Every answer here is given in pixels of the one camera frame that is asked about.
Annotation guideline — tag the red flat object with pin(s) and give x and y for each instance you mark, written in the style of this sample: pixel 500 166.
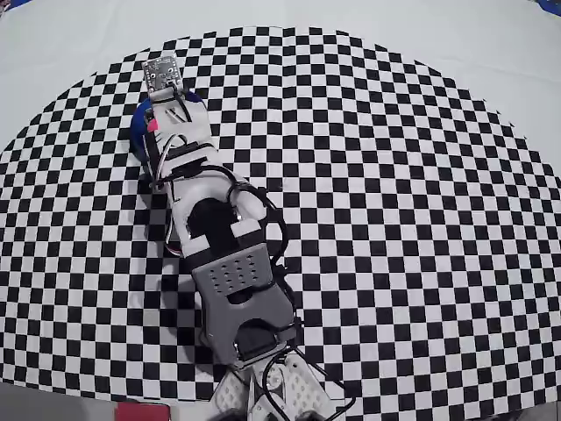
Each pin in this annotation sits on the red flat object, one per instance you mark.
pixel 142 412

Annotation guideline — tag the black white checkered mat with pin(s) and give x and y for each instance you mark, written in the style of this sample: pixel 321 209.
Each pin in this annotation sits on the black white checkered mat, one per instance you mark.
pixel 394 175

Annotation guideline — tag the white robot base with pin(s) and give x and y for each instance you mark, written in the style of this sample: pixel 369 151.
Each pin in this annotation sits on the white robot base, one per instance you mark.
pixel 302 386

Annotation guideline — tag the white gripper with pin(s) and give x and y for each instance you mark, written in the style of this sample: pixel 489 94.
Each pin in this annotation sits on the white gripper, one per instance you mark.
pixel 168 124

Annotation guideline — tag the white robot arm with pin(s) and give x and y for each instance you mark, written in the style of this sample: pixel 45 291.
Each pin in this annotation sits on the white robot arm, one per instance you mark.
pixel 245 307

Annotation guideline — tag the camera circuit board with mount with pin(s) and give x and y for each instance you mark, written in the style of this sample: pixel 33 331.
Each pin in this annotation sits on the camera circuit board with mount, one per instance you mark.
pixel 160 72

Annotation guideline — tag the blue round box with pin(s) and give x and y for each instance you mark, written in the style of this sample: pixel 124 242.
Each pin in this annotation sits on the blue round box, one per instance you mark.
pixel 138 131

